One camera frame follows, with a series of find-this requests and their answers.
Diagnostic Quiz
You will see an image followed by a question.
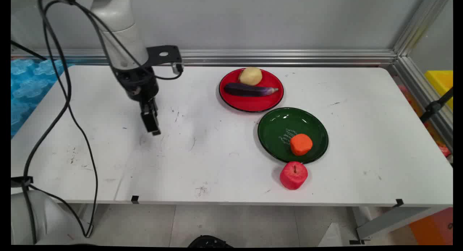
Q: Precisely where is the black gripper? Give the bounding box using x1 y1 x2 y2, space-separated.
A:
111 65 161 136

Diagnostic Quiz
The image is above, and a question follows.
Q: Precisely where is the purple eggplant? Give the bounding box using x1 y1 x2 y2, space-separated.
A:
224 82 279 97

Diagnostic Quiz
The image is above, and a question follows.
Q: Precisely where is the red round plate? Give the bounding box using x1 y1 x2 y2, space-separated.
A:
218 68 284 113

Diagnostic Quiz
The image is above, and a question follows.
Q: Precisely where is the yellow potato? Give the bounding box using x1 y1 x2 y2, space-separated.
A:
238 67 263 86

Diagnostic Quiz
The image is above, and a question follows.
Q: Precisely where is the green round plate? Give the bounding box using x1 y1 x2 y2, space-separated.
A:
257 107 329 164

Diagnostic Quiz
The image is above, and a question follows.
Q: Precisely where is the blue bubble foam mat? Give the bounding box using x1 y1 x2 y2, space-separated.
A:
11 58 75 138

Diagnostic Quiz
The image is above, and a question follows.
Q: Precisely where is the black round floor object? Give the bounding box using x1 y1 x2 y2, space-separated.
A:
187 235 234 248

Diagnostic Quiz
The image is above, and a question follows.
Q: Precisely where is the orange toy fruit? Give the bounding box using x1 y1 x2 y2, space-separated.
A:
290 133 313 156

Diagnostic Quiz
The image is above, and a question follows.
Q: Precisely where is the red toy apple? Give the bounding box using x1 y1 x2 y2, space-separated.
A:
280 162 309 190

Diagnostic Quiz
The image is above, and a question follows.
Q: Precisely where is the grey table leg bar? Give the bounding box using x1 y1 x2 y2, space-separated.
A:
356 207 436 241

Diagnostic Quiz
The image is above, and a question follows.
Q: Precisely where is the black clamp stand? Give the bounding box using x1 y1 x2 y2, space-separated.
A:
420 87 453 123

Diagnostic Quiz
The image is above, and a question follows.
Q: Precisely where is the yellow plastic box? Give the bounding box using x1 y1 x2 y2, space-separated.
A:
424 70 453 111

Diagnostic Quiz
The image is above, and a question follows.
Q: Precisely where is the small red object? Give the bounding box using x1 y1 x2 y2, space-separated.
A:
436 141 451 158

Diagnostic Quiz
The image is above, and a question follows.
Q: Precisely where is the orange box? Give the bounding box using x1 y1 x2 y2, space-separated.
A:
409 207 453 245

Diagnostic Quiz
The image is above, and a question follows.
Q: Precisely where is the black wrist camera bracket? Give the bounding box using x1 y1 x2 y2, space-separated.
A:
146 45 184 75

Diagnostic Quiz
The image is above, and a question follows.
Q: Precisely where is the thin black cable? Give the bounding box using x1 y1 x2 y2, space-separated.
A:
36 0 181 238

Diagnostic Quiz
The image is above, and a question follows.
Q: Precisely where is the thick black cable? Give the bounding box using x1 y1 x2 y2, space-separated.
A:
22 0 73 244

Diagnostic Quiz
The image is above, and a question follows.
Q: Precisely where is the aluminium frame long rail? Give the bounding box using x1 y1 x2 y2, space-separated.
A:
11 48 398 67

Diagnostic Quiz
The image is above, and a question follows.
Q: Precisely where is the black background cable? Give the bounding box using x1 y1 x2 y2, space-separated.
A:
11 40 47 61

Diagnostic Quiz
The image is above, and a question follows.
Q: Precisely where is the black cable strap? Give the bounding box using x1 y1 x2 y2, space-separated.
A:
11 176 34 188

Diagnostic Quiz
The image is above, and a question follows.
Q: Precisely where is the aluminium frame short rail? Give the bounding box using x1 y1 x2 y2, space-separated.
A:
389 56 453 152

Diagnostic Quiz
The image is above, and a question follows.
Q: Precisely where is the aluminium frame upright post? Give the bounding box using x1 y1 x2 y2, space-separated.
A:
392 0 453 57

